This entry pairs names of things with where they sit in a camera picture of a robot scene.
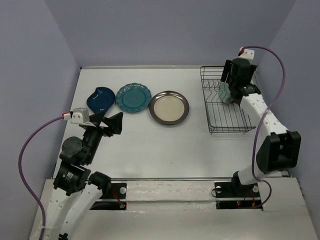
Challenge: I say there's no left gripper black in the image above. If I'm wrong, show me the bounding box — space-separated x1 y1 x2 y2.
84 110 125 163

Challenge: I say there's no pale green flower plate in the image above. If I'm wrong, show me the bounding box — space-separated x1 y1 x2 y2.
219 81 233 104

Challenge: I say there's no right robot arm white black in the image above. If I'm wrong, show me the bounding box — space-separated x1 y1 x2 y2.
220 58 302 196

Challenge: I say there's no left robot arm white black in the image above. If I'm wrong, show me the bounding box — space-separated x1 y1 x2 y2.
31 107 124 240

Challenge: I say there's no dark blue curved dish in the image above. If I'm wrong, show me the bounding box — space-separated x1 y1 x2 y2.
86 86 116 114

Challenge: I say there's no teal scalloped plate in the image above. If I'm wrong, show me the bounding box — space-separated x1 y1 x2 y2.
115 83 152 113

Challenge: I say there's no cream plate brown rim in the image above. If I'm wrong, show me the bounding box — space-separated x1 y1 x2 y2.
148 90 190 126

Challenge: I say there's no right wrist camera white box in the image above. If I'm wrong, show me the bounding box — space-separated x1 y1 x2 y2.
238 47 255 61

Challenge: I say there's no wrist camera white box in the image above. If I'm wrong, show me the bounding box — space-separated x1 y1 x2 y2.
238 47 255 61
70 107 90 125

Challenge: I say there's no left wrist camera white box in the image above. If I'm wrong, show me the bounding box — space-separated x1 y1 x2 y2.
70 107 90 125

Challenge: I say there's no dark wire dish rack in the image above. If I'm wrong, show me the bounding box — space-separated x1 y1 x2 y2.
199 65 256 135

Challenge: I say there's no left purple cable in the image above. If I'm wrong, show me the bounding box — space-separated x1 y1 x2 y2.
18 113 72 240

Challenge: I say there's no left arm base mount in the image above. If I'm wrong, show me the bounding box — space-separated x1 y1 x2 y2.
91 182 127 211

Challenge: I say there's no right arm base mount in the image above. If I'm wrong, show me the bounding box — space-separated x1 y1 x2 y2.
211 181 262 210

